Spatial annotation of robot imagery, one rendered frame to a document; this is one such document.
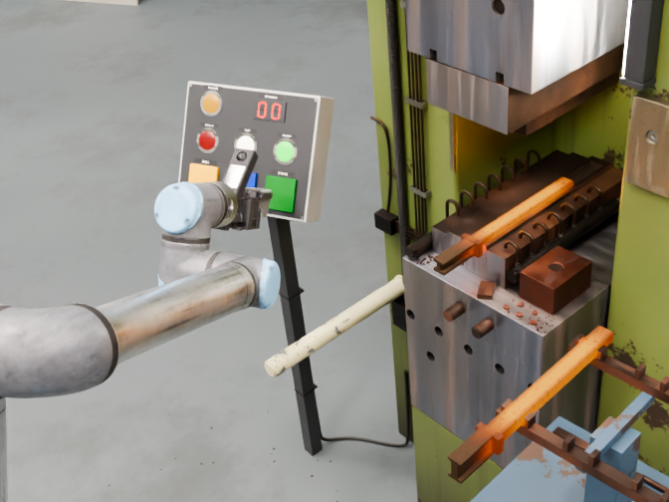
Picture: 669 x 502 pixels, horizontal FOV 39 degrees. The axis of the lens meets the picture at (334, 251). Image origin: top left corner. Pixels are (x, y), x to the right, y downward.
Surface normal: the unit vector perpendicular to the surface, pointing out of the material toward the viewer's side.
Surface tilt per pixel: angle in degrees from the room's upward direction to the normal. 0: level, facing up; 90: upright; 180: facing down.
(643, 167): 90
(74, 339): 49
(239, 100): 60
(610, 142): 90
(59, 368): 78
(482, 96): 90
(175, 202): 55
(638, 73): 90
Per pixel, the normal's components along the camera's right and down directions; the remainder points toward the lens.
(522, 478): -0.09, -0.81
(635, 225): -0.75, 0.44
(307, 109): -0.39, 0.09
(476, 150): 0.66, 0.39
